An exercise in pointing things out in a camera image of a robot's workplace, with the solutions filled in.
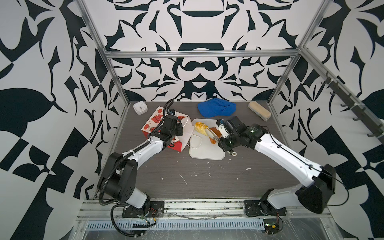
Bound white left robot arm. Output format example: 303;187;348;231
98;115;183;209

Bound white plastic tray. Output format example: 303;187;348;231
189;130;225;161

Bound blue cloth cap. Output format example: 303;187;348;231
197;99;237;118

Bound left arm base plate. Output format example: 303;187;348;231
122;200;165;218

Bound black corrugated cable conduit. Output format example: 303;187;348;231
98;152;130;206

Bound metal white-tipped tongs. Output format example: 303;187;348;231
205;127;238;157

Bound white square analog clock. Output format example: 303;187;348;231
133;101;148;116

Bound beige sponge block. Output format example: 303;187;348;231
248;101;272;122

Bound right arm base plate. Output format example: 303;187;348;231
244;200;287;217

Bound yellow fake croissant bread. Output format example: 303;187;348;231
195;122;209;136

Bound orange fake baguette bread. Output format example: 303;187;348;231
208;128;222;145

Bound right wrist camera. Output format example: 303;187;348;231
216;119;230;136

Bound white red paper bag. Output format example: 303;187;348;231
141;107;195;152

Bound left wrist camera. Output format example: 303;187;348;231
167;109;177;116

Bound white slotted cable duct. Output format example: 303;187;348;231
87;219;265;231

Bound black wall hook rail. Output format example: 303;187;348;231
322;71;384;145

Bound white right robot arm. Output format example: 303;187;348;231
216;116;336;216

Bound green circuit board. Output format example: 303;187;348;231
264;219;280;236

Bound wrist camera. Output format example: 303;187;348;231
167;109;177;116
216;119;230;136

